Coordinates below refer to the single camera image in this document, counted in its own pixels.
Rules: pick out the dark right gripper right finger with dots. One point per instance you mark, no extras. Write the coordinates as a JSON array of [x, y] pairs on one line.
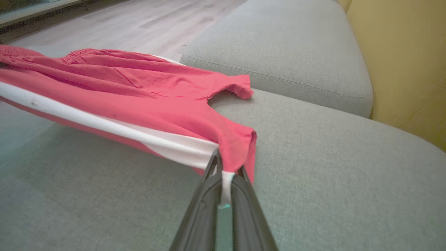
[[249, 223]]

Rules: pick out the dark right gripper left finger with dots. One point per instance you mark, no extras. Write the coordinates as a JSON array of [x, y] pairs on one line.
[[202, 223]]

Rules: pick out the red shorts with white stripe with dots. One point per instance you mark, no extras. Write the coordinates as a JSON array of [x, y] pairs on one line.
[[139, 94]]

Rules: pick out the grey sofa seat cushion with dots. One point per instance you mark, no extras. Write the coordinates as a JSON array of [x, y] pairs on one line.
[[331, 191]]

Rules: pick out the yellow fabric panel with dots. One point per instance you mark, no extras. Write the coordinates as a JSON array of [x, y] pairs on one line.
[[404, 52]]

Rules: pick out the low cabinet with dark base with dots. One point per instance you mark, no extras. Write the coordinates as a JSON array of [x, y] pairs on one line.
[[21, 14]]

